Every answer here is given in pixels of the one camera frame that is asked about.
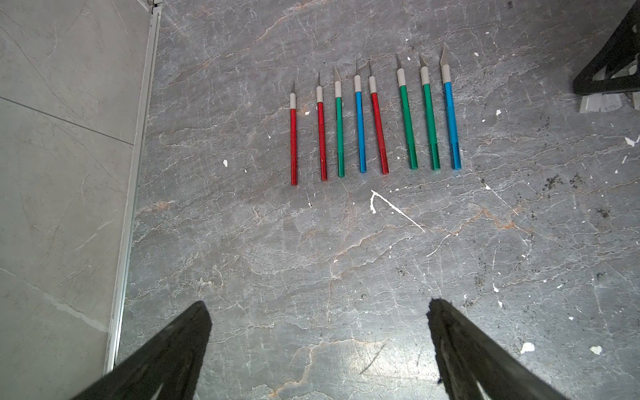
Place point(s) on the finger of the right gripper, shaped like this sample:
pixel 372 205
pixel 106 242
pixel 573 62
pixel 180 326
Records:
pixel 618 52

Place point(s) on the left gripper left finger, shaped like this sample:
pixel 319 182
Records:
pixel 166 367

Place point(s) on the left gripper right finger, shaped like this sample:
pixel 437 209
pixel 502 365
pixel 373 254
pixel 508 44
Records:
pixel 473 366

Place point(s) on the blue carving knife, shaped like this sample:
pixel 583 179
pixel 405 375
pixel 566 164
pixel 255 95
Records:
pixel 450 111
pixel 360 121

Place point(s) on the green carving knife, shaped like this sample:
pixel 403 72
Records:
pixel 407 120
pixel 429 115
pixel 339 123

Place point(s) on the red carving knife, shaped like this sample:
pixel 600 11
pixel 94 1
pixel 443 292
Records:
pixel 293 136
pixel 377 120
pixel 321 131

